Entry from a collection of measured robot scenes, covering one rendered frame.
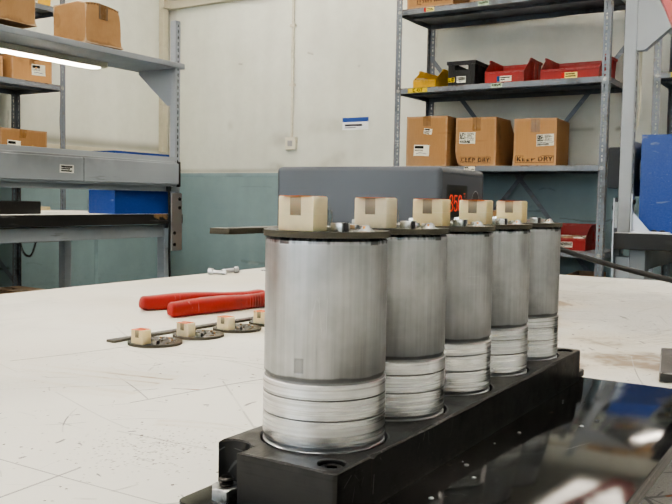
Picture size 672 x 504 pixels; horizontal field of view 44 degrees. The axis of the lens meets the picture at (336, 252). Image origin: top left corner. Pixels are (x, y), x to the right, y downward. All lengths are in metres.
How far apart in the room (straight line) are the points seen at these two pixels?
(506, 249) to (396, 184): 0.45
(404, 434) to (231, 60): 6.02
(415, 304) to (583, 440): 0.06
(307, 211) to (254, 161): 5.81
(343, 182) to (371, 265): 0.53
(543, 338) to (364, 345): 0.11
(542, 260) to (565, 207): 4.67
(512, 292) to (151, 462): 0.11
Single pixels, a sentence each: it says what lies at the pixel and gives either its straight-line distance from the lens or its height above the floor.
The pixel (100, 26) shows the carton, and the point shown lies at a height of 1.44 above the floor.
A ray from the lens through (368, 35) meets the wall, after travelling 5.55.
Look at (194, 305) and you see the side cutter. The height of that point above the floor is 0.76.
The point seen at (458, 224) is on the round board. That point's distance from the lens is 0.20.
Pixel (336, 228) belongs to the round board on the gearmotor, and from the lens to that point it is 0.16.
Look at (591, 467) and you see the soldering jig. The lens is 0.19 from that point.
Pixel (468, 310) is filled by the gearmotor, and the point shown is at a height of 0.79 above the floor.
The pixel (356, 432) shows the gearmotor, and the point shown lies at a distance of 0.16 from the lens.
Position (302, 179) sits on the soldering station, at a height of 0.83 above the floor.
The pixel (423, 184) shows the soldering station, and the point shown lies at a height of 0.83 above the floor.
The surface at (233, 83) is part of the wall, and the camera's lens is 6.13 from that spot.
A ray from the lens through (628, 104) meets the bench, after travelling 2.16.
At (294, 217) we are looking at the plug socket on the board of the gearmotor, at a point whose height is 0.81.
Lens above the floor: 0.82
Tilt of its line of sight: 4 degrees down
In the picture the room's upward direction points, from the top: 1 degrees clockwise
